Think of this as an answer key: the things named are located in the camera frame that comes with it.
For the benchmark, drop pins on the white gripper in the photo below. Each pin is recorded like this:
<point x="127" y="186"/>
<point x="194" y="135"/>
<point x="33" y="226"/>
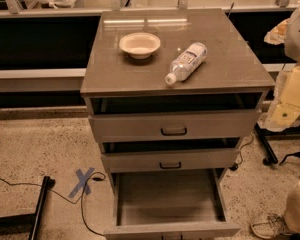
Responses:
<point x="298" y="39"/>

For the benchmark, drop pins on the clear plastic water bottle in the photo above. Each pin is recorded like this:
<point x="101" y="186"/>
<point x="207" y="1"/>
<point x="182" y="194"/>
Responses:
<point x="186" y="63"/>

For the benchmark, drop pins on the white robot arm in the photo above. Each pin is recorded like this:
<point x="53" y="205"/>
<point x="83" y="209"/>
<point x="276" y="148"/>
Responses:
<point x="287" y="32"/>

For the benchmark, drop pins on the middle grey drawer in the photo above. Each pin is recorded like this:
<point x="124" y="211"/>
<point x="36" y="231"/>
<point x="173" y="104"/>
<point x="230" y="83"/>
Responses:
<point x="171" y="160"/>

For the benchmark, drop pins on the grey drawer cabinet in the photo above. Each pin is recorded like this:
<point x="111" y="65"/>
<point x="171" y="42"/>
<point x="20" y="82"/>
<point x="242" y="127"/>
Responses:
<point x="171" y="94"/>

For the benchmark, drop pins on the bottom grey open drawer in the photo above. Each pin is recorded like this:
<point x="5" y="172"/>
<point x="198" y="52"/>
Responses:
<point x="169" y="205"/>

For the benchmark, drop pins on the top grey drawer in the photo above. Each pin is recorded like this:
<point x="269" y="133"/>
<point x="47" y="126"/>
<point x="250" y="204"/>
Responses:
<point x="172" y="126"/>

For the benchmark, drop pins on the black metal stand right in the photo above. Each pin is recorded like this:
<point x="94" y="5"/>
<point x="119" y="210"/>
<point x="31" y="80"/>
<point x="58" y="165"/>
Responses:
<point x="263" y="135"/>

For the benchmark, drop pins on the black metal stand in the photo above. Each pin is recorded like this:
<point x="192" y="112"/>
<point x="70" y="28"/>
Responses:
<point x="28" y="223"/>
<point x="263" y="135"/>

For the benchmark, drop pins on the white sneaker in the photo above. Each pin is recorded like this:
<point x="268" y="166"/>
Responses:
<point x="269" y="225"/>

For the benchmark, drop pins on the white paper bowl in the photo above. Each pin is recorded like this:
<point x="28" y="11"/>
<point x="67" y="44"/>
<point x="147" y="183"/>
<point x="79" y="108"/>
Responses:
<point x="139" y="45"/>

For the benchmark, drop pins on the blue tape cross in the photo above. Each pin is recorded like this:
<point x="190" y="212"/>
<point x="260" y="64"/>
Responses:
<point x="82" y="182"/>

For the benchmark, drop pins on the black metal stand left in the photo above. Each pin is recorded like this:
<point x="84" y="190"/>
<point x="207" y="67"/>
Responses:
<point x="28" y="223"/>

